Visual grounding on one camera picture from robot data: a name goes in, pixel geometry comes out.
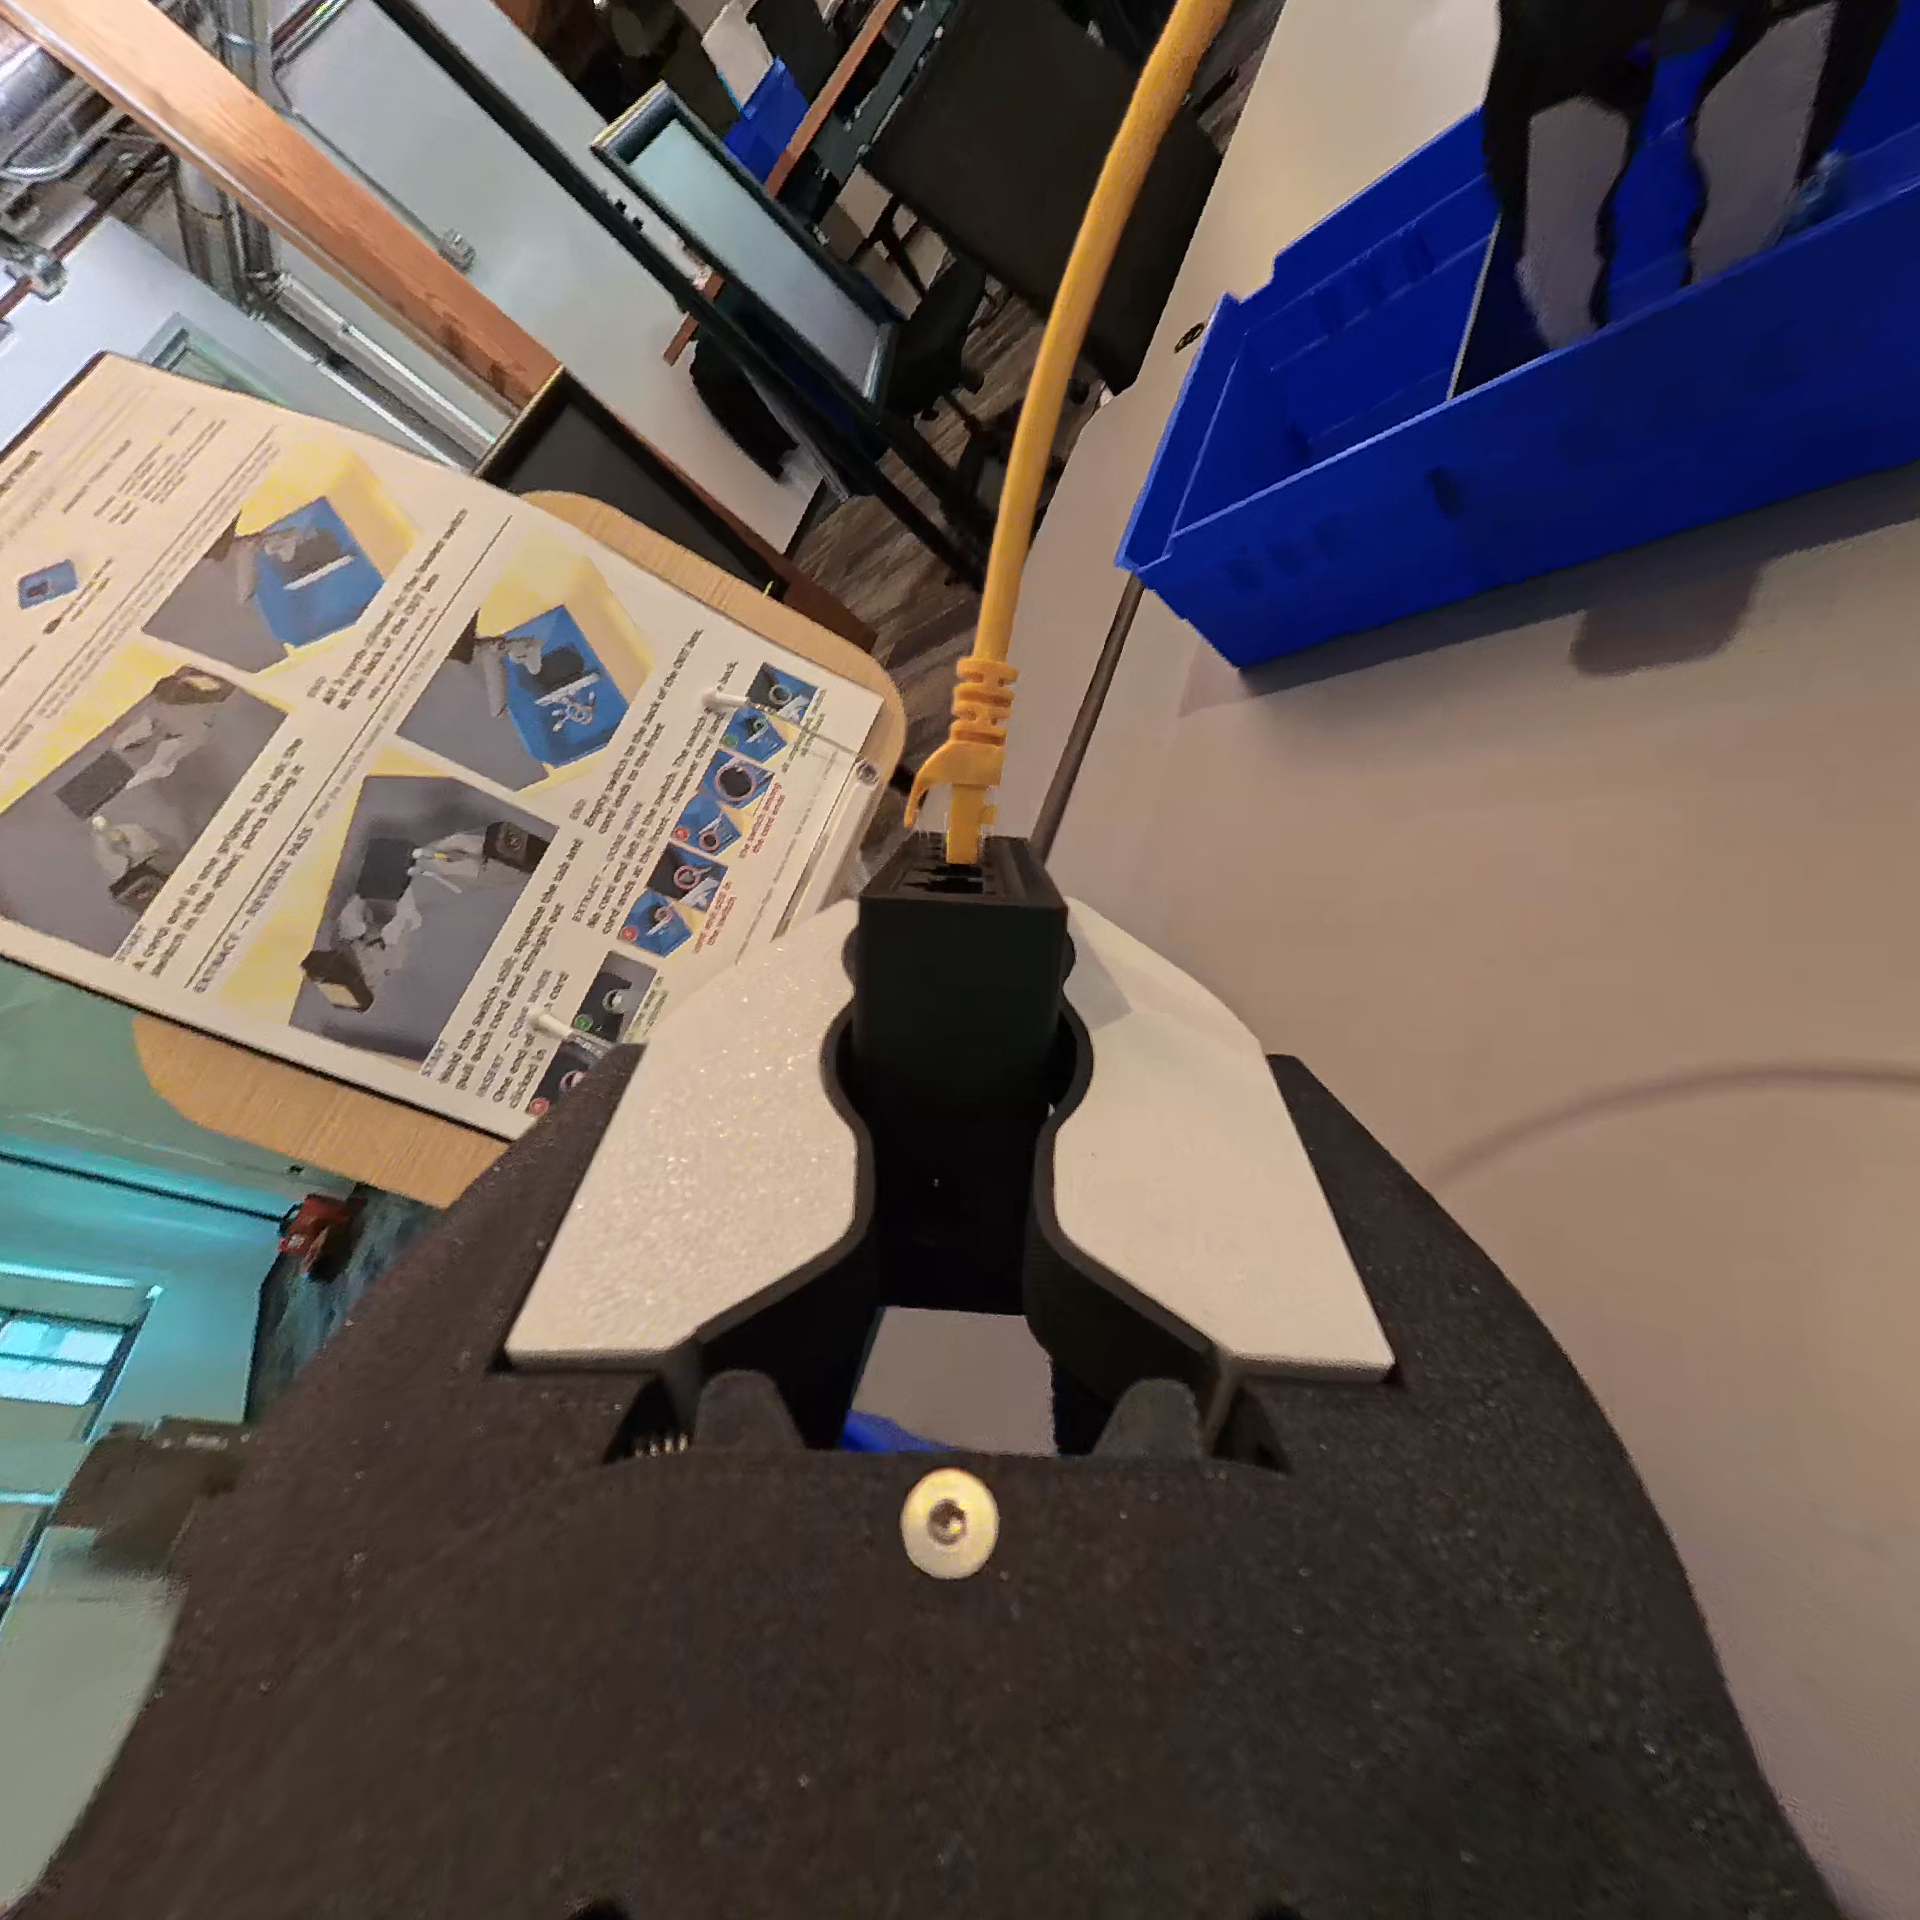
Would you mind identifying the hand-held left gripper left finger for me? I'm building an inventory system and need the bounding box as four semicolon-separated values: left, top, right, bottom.
502;902;885;1451

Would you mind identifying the yellow ethernet cable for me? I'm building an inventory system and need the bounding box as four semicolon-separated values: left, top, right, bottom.
900;0;1240;874

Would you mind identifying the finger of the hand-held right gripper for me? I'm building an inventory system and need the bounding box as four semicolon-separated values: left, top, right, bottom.
1512;67;1663;348
1676;17;1844;289

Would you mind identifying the wooden beam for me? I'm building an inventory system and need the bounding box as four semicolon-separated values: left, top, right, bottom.
0;0;565;420

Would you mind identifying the dark monitor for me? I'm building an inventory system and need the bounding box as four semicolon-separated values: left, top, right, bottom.
481;363;805;608

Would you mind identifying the instruction sheet board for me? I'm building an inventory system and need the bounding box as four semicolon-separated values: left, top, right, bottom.
0;349;913;1206

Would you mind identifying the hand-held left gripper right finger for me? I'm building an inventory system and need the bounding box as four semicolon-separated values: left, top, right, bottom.
1026;896;1403;1451

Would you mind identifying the black chair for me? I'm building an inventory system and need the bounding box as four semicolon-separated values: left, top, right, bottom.
859;0;1227;399

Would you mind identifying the silver air duct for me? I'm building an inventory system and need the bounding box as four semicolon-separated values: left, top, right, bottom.
0;23;186;200

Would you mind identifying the black network switch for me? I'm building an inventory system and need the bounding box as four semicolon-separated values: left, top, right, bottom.
852;836;1074;1311

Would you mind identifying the framed monitor on stand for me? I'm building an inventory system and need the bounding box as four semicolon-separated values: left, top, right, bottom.
590;82;908;411

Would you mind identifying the small blue storage bin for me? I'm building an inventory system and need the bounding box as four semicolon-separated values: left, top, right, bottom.
721;56;817;184

